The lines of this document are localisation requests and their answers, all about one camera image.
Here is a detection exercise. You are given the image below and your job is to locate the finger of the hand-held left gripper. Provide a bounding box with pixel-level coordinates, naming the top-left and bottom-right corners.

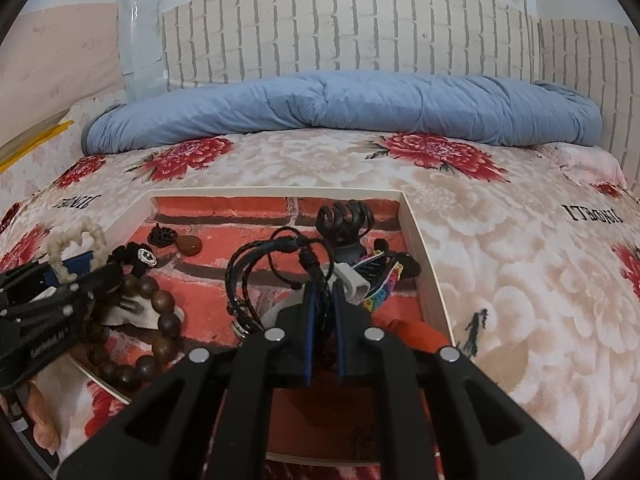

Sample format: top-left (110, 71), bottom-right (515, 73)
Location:
top-left (0, 252), bottom-right (98, 306)
top-left (0, 262), bottom-right (125, 341)

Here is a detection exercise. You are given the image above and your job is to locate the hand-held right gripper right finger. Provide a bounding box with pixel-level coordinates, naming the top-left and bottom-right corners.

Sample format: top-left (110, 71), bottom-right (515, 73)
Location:
top-left (331, 279), bottom-right (586, 480)

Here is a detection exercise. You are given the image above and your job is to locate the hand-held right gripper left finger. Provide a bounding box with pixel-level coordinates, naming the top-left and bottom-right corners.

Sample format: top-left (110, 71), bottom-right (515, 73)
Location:
top-left (57, 280), bottom-right (321, 480)

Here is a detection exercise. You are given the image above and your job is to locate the cream hair tie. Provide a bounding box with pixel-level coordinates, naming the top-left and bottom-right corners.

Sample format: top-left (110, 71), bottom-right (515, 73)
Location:
top-left (46, 221), bottom-right (108, 283)

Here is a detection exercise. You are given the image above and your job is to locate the grey white hair clip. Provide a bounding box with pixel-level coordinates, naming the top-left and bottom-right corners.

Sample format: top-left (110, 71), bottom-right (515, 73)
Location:
top-left (260, 262), bottom-right (371, 331)

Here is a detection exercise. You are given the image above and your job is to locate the black hair tie silver buckle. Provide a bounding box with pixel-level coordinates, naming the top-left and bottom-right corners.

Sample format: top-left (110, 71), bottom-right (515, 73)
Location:
top-left (110, 241), bottom-right (161, 278)

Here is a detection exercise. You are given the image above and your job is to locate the rainbow beaded hair claw clip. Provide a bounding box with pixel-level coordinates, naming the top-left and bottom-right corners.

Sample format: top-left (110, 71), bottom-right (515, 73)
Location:
top-left (350, 247), bottom-right (423, 313)

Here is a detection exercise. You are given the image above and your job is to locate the orange fabric scrunchie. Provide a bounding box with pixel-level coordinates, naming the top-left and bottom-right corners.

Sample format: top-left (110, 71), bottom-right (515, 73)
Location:
top-left (372, 317), bottom-right (451, 356)

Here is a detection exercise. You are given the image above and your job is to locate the brown wooden bead bracelet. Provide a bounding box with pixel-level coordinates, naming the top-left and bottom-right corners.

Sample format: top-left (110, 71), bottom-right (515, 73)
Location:
top-left (82, 272), bottom-right (185, 393)

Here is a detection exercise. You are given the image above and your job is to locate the black leather bracelet purple charm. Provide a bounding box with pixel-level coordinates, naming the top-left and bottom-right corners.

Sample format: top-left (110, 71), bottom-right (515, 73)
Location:
top-left (225, 226), bottom-right (336, 343)

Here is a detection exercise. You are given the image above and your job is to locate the white tray with brick lining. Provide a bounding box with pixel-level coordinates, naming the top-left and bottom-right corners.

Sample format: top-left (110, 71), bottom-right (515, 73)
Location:
top-left (65, 189), bottom-right (473, 463)

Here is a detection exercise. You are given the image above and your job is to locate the person's left hand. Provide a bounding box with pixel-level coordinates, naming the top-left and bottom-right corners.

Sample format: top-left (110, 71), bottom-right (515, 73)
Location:
top-left (25, 380), bottom-right (63, 453)

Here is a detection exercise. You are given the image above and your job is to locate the small dark flower charm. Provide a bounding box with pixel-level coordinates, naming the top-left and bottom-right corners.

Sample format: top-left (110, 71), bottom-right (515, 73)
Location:
top-left (150, 224), bottom-right (178, 247)

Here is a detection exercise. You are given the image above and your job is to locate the black hair claw clip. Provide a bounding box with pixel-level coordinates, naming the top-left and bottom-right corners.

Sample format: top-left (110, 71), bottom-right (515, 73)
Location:
top-left (316, 200), bottom-right (376, 266)

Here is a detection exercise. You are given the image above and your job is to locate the yellow flat board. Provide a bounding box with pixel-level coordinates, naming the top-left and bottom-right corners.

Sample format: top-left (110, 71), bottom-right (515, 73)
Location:
top-left (0, 119), bottom-right (75, 173)

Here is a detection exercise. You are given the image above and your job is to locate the floral printed blanket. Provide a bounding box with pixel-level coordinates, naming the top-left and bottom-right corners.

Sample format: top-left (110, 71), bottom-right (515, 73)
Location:
top-left (0, 97), bottom-right (640, 480)

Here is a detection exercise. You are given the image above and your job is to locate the blue quilt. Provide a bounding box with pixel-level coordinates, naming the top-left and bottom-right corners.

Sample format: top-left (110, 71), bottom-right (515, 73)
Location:
top-left (81, 71), bottom-right (603, 157)

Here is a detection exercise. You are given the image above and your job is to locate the clear plastic sheet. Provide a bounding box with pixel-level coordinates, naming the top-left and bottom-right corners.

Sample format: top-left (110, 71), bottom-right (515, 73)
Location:
top-left (116, 0), bottom-right (168, 106)

